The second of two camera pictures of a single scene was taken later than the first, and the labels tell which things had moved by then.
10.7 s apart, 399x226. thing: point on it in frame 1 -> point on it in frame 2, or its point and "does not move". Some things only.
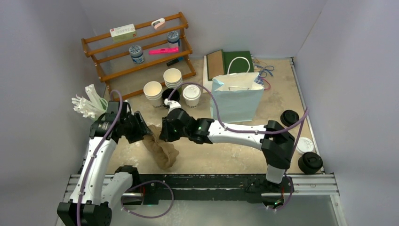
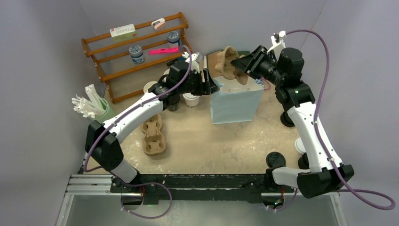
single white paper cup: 192,96 does not move
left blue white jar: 137,54 does not move
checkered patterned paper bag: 259,80 does not move
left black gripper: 141,130 -> 207,87
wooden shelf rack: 142,57 does not move
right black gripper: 166,135 -> 251,63
